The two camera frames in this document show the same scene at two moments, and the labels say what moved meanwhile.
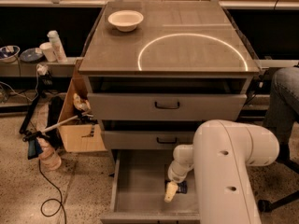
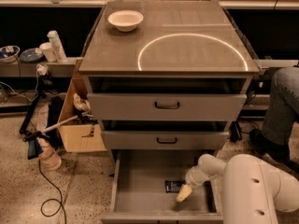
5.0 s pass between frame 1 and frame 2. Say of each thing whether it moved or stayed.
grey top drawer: stayed
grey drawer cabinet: stayed
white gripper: moved
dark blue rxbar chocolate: stayed
